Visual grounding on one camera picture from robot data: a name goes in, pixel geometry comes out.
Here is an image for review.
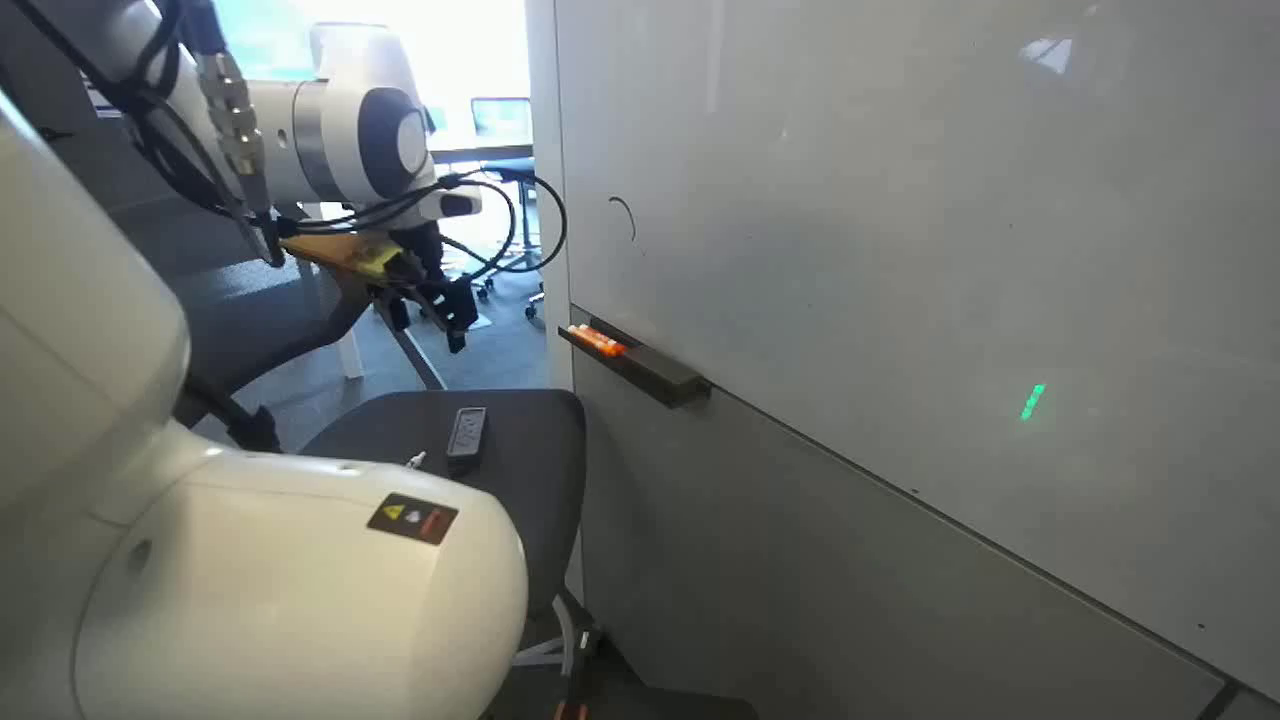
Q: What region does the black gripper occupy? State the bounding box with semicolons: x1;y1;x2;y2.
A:
387;220;485;356

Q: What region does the black felt whiteboard eraser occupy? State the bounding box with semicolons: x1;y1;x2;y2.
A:
445;403;490;463

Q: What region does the white whiteboard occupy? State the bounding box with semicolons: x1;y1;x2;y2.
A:
549;0;1280;703

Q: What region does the background office chair base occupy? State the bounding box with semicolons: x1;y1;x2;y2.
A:
468;259;552;329

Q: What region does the red Expo marker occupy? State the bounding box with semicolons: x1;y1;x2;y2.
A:
569;321;631;364

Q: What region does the dark grey chair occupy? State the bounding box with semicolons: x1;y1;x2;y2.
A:
300;384;607;720

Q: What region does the background desk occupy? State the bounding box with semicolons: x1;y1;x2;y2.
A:
423;133;536;180

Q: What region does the dark side table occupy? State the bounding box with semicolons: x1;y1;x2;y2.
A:
166;256;455;397

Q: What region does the background laptop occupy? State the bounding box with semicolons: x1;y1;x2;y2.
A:
468;90;536;144

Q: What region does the dark marker tray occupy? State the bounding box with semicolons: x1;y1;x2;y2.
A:
557;313;714;413

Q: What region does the yellow wrist camera mount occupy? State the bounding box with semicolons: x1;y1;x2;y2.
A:
280;230;407;286

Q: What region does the black looped gripper cable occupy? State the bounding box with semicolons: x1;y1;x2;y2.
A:
437;166;573;281

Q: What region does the white whiteboard frame post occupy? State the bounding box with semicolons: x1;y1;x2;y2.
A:
522;0;577;390

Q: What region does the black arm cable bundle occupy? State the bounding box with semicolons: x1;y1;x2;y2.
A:
25;0;289;269

